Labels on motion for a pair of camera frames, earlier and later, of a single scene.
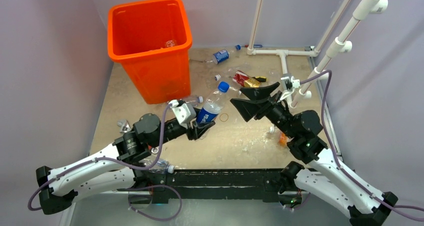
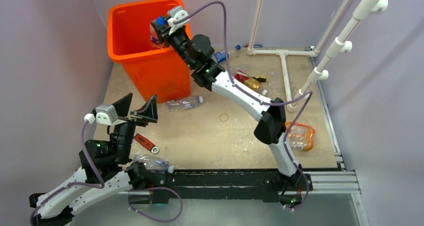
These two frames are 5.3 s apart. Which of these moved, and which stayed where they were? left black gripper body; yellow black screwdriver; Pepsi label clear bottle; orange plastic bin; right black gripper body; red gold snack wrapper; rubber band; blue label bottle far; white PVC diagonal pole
Moved: left black gripper body; Pepsi label clear bottle; right black gripper body
Stayed: orange plastic bin; rubber band; red gold snack wrapper; white PVC diagonal pole; blue label bottle far; yellow black screwdriver
